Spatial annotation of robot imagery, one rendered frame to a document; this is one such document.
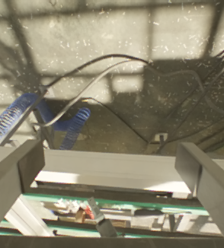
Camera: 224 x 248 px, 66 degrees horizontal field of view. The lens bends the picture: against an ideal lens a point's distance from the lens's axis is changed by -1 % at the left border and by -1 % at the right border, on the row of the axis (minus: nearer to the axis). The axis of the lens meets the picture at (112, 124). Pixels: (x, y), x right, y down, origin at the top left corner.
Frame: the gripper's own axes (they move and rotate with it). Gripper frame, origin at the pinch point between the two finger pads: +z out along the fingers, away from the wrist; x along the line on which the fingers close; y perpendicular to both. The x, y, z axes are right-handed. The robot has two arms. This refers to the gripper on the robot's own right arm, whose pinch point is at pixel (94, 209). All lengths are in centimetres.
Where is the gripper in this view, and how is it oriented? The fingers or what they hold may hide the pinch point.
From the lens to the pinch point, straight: 72.5
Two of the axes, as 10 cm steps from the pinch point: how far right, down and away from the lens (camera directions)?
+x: -1.3, -7.6, -6.3
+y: 8.5, -4.1, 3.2
